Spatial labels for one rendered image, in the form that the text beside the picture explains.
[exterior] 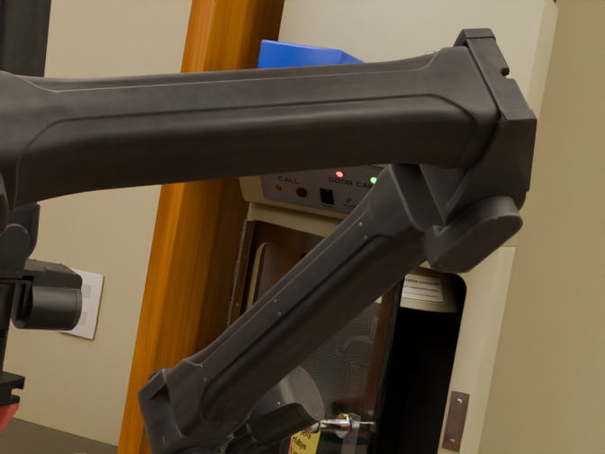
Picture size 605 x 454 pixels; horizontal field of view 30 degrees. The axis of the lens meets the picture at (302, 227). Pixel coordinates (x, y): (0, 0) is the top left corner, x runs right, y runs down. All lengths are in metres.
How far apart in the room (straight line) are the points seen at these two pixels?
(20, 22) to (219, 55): 0.34
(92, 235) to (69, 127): 1.42
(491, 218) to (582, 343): 1.03
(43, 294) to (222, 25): 0.41
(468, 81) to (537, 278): 1.08
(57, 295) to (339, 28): 0.48
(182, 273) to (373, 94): 0.77
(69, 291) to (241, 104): 0.63
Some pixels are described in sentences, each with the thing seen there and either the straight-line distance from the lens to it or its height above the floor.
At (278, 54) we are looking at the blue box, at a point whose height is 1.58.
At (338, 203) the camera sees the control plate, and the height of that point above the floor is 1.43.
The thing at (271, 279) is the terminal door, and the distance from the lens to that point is 1.35.
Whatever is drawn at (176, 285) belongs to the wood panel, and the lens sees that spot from 1.39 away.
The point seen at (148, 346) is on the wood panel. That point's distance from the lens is 1.38.
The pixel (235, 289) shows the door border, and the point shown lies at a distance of 1.41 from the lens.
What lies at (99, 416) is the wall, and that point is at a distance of 2.04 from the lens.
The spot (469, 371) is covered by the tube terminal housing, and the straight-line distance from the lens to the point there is 1.35.
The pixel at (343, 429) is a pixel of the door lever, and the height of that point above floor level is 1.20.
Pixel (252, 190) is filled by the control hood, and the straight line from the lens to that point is 1.38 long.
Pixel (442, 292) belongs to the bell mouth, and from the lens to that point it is 1.41.
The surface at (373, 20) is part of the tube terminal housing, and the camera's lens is 1.39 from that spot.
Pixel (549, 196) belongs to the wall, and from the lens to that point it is 1.76.
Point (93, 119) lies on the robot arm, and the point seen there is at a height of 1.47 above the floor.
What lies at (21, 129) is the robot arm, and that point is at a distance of 0.60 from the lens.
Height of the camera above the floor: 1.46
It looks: 3 degrees down
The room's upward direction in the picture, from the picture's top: 10 degrees clockwise
